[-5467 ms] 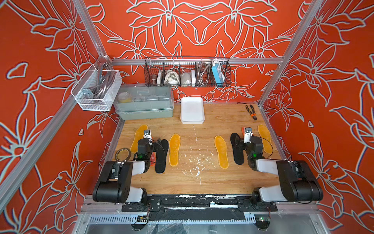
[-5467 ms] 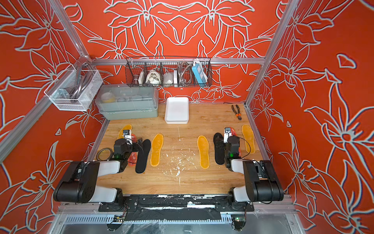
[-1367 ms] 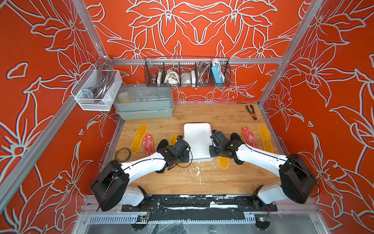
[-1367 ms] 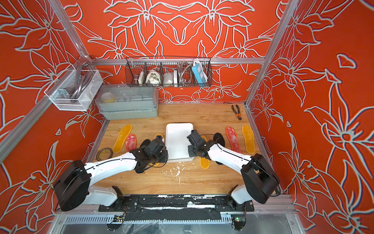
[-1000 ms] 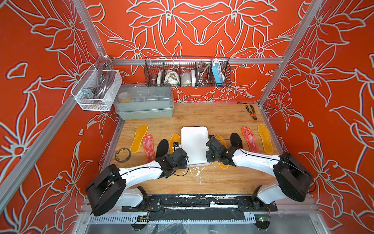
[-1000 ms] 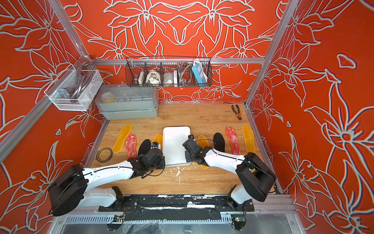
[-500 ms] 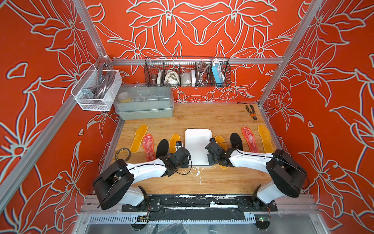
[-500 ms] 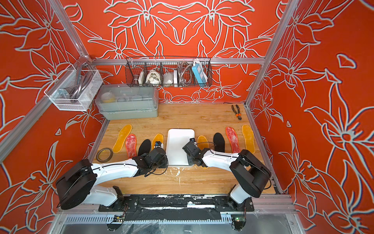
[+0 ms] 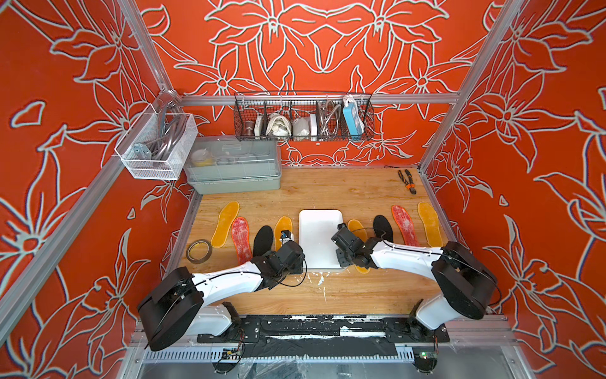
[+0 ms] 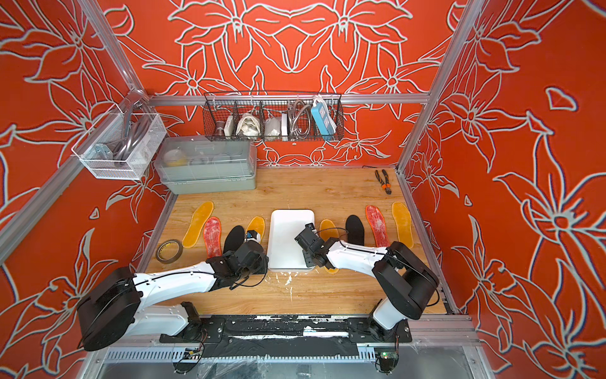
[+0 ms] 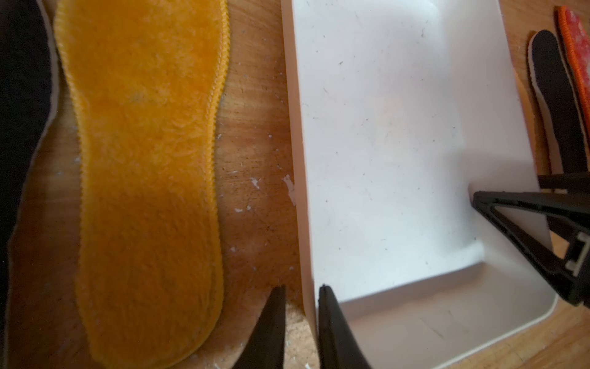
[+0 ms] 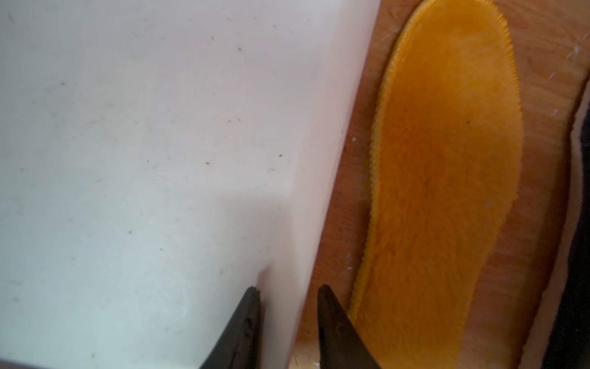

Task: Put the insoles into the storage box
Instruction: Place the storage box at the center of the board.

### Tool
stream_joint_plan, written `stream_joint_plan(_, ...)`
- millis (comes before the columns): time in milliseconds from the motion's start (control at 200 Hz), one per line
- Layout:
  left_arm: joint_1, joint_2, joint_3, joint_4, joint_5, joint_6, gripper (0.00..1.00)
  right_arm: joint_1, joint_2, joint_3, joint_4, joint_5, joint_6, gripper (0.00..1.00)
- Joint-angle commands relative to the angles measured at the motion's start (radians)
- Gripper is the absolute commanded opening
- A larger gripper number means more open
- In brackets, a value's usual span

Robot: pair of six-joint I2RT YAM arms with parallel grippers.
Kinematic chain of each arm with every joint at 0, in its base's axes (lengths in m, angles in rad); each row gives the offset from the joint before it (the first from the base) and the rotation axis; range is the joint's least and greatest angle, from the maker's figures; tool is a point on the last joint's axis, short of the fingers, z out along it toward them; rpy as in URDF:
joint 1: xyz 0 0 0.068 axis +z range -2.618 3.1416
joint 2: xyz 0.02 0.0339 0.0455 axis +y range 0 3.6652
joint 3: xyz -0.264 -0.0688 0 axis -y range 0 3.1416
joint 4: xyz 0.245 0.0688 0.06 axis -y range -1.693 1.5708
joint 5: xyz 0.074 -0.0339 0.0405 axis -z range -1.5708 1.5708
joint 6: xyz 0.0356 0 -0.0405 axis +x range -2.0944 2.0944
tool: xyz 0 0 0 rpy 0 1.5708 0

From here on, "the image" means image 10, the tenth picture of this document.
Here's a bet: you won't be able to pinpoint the black insole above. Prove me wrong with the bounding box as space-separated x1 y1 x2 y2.
346 215 365 246
223 225 246 255

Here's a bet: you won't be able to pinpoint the yellow insole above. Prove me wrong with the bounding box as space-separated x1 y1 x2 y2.
391 202 414 249
246 216 265 239
181 202 215 249
319 219 341 275

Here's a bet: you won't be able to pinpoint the white plastic storage tray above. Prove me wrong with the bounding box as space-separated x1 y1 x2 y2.
268 209 315 273

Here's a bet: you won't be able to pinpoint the red insole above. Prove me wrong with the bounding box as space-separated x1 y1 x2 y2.
203 216 223 259
365 205 390 247

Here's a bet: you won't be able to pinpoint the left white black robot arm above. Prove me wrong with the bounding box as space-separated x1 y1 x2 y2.
77 240 268 352

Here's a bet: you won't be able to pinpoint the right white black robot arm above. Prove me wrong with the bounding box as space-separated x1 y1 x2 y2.
294 224 440 331

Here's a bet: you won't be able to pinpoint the grey green lidded storage box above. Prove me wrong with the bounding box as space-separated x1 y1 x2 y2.
154 136 257 195

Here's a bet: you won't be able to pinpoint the brown tape roll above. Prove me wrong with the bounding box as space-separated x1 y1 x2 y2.
155 239 184 265

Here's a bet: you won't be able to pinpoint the orange black pliers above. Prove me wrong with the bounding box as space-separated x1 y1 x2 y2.
375 169 392 195

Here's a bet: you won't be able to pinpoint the blue white power strip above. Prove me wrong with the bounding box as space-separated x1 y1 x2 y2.
311 96 337 141

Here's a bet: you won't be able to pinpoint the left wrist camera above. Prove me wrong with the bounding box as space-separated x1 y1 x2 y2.
245 230 262 243

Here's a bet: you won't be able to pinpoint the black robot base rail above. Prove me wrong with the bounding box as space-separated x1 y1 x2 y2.
159 314 412 358

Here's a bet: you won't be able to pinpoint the black wire wall basket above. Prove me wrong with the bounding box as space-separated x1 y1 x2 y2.
203 91 345 142

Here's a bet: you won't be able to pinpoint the clear plastic wall bin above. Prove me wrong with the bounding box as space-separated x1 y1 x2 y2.
72 106 167 181

